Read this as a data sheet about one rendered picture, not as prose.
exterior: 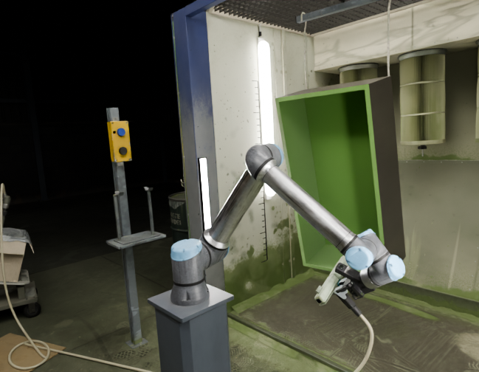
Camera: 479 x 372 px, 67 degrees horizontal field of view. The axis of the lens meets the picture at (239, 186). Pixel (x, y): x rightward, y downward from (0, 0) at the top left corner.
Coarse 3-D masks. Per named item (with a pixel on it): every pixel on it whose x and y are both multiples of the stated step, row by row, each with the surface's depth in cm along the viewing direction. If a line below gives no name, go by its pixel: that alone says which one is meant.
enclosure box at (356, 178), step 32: (288, 96) 221; (320, 96) 245; (352, 96) 231; (384, 96) 205; (288, 128) 240; (320, 128) 253; (352, 128) 239; (384, 128) 207; (288, 160) 237; (320, 160) 262; (352, 160) 246; (384, 160) 208; (320, 192) 271; (352, 192) 254; (384, 192) 210; (352, 224) 263; (384, 224) 212; (320, 256) 268
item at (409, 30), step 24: (456, 0) 250; (360, 24) 302; (384, 24) 288; (408, 24) 275; (432, 24) 263; (456, 24) 252; (336, 48) 322; (360, 48) 305; (384, 48) 291; (408, 48) 276; (432, 48) 272; (456, 48) 278; (336, 72) 358
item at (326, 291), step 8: (344, 256) 176; (336, 264) 175; (336, 272) 168; (328, 280) 164; (336, 280) 165; (320, 288) 162; (328, 288) 161; (320, 296) 158; (328, 296) 160; (320, 304) 160; (352, 304) 164; (360, 312) 164
